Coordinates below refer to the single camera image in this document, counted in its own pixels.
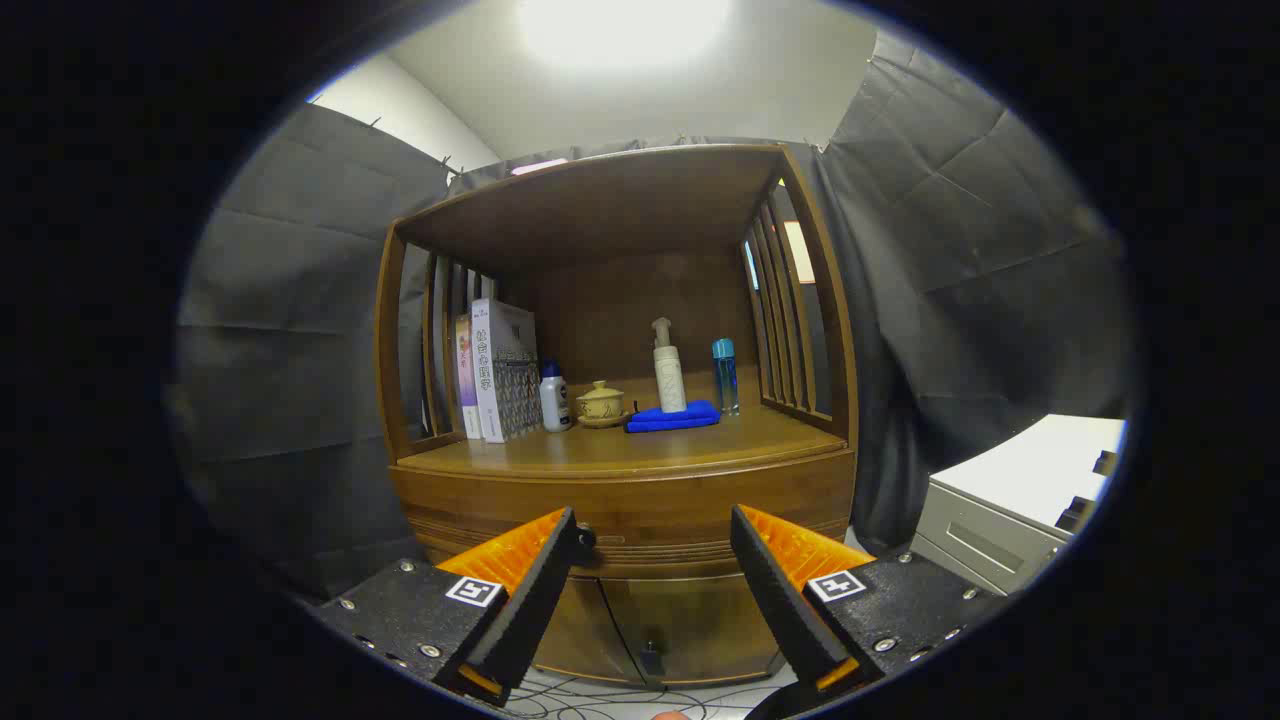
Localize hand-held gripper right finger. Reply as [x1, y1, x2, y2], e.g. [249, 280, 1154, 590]
[730, 505, 1006, 701]

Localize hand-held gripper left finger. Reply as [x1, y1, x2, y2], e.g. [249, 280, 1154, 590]
[315, 507, 581, 706]

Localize wooden drawer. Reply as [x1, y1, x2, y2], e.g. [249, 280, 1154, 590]
[390, 450, 858, 578]

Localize wooden cabinet door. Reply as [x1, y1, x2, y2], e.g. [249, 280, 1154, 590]
[535, 578, 641, 684]
[603, 575, 786, 686]

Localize wooden countertop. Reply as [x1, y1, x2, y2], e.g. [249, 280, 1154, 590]
[398, 405, 849, 479]

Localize grey white drawer unit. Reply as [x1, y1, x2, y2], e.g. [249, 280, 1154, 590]
[910, 414, 1129, 597]

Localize wooden cabinet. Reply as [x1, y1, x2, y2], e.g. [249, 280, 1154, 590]
[375, 145, 861, 691]

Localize white bottle blue cap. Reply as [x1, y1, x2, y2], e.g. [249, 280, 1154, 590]
[539, 360, 572, 433]

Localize yellow lidded teacup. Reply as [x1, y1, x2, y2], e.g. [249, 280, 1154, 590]
[575, 380, 631, 429]

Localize blue folded cloth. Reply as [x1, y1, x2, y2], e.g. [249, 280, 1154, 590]
[625, 400, 721, 434]

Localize clear bottle blue cap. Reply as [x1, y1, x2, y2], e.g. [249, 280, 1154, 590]
[712, 338, 741, 417]

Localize purple book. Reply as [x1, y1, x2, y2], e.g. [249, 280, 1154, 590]
[455, 314, 483, 440]

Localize white patterned book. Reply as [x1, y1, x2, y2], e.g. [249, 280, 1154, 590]
[471, 298, 542, 444]

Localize white pump bottle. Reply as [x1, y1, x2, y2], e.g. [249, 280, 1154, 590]
[651, 317, 688, 414]

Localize black floor cables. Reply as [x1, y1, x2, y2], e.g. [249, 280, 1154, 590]
[510, 668, 801, 720]

